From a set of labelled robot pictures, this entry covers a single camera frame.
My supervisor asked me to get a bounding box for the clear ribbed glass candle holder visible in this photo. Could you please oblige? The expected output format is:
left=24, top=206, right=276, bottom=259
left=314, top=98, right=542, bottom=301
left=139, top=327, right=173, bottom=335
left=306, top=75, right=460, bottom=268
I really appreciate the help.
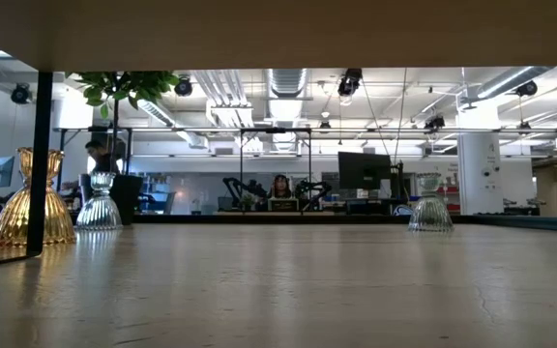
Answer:
left=407, top=172, right=455, bottom=233
left=74, top=171, right=124, bottom=232

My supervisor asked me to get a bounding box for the amber ribbed glass candle holder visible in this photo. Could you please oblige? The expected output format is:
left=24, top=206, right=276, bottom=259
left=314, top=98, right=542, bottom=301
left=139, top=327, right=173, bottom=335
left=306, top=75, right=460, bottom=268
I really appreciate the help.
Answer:
left=0, top=147, right=77, bottom=248

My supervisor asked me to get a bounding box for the person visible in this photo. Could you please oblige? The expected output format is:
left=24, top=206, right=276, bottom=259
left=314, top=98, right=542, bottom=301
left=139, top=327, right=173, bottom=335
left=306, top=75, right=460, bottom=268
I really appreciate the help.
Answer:
left=83, top=139, right=118, bottom=175
left=271, top=173, right=293, bottom=200

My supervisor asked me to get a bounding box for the black computer monitor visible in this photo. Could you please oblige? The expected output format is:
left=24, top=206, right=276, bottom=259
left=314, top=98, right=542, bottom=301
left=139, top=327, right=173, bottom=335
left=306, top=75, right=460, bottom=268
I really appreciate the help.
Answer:
left=337, top=151, right=393, bottom=190

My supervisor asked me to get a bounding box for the white ceiling pipe bundle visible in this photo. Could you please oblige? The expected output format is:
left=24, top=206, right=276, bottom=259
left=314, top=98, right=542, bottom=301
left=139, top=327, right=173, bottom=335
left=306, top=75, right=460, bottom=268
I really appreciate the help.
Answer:
left=189, top=70, right=256, bottom=130

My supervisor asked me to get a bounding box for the black hanging ceiling device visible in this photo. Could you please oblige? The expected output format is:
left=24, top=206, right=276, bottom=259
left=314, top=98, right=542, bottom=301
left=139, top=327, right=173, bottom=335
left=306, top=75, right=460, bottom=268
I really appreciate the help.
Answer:
left=336, top=67, right=363, bottom=98

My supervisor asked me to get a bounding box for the black round ceiling spotlight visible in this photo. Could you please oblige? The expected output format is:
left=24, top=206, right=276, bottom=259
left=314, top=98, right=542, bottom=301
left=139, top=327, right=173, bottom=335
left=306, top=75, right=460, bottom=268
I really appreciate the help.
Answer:
left=173, top=76, right=193, bottom=98
left=513, top=78, right=539, bottom=97
left=11, top=82, right=33, bottom=105

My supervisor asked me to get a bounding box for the wooden shelf with black legs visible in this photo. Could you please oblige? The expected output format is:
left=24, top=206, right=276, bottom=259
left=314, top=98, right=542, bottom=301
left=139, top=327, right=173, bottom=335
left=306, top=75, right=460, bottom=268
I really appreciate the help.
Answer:
left=0, top=0, right=557, bottom=271

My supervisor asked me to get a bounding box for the potted green tree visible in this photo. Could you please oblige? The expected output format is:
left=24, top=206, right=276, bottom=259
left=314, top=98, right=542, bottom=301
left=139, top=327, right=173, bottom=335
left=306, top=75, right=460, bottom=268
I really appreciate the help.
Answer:
left=65, top=71, right=182, bottom=227

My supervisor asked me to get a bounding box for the black ceiling track light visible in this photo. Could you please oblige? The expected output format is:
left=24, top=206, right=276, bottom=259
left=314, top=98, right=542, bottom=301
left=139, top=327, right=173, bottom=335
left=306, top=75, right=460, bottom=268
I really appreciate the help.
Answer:
left=423, top=113, right=447, bottom=131

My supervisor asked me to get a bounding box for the red storage shelf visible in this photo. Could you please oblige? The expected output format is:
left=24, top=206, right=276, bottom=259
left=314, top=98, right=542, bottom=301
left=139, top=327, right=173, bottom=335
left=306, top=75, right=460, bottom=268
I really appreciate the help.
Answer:
left=440, top=181, right=461, bottom=215

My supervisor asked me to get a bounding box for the white round pillar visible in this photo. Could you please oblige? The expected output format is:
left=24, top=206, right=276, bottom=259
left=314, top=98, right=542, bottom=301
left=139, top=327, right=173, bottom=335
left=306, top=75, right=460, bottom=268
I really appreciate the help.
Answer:
left=455, top=99, right=505, bottom=216

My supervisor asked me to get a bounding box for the black background rig frame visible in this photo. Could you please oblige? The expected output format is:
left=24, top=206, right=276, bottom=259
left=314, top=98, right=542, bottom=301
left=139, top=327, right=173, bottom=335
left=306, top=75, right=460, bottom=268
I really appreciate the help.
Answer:
left=238, top=127, right=313, bottom=214

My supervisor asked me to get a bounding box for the silver ribbed ventilation duct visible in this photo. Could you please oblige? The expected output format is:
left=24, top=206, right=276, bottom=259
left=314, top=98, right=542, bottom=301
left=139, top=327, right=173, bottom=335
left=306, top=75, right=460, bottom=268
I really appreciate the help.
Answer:
left=264, top=68, right=308, bottom=101

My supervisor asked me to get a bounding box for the black table edge rail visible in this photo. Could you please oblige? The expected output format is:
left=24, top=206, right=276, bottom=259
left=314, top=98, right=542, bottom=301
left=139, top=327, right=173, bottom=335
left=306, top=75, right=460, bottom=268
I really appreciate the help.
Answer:
left=0, top=212, right=557, bottom=237

